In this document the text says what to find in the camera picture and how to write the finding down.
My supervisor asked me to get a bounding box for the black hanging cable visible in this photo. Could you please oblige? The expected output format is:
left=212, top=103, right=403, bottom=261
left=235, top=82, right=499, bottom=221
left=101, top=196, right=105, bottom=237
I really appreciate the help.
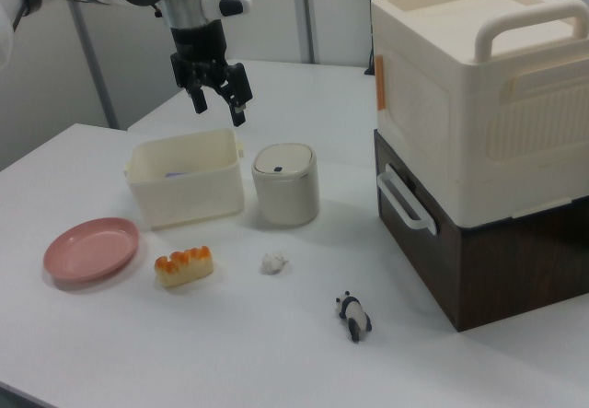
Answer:
left=364, top=0, right=377, bottom=76

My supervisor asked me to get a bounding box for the open cream plastic storage bin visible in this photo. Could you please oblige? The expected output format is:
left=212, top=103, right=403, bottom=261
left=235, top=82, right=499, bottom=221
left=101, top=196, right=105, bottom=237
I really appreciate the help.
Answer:
left=123, top=126, right=247, bottom=232

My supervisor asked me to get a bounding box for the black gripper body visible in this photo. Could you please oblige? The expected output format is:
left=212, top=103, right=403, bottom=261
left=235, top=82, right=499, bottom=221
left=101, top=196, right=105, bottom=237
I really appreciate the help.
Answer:
left=168, top=18, right=231, bottom=89

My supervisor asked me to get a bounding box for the cream storage box with handles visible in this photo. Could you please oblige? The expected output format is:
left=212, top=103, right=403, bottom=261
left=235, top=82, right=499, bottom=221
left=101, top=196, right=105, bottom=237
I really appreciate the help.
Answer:
left=370, top=0, right=589, bottom=239

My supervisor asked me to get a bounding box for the crumpled white paper ball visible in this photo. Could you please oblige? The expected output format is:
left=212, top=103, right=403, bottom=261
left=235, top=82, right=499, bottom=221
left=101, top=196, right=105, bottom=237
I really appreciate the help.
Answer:
left=260, top=251, right=291, bottom=276

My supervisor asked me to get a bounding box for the dark brown drawer box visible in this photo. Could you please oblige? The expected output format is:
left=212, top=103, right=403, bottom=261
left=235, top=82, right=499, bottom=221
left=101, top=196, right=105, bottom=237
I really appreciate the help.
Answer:
left=373, top=129, right=589, bottom=333

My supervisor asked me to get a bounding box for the small panda figurine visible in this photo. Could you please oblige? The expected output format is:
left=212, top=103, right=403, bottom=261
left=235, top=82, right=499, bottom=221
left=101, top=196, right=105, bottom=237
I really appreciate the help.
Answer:
left=334, top=290, right=374, bottom=344

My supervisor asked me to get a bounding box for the toy bread with orange glaze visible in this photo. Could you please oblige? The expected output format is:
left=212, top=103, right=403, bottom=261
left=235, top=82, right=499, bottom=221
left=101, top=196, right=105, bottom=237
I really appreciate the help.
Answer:
left=154, top=245, right=215, bottom=290

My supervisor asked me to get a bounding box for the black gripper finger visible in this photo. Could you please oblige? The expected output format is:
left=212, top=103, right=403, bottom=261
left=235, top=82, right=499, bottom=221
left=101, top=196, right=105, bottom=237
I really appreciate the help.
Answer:
left=169, top=53, right=209, bottom=116
left=213, top=61, right=255, bottom=128

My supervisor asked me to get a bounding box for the white drawer handle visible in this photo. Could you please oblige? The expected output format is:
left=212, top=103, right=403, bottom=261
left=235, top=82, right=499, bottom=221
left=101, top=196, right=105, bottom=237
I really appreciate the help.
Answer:
left=375, top=163, right=439, bottom=236

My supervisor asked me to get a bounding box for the orange latch on cream box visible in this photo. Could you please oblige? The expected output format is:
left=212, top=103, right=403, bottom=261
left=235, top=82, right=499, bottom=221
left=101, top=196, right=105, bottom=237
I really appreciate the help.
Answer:
left=375, top=53, right=388, bottom=112

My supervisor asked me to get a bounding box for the pink plastic plate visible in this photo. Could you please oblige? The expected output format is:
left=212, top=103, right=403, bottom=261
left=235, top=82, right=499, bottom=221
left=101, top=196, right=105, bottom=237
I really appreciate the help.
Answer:
left=43, top=216, right=142, bottom=285

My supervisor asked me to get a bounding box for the small cream lidded trash can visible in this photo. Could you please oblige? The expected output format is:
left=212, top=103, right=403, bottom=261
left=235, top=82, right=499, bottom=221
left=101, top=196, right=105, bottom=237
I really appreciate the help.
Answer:
left=250, top=142, right=321, bottom=228

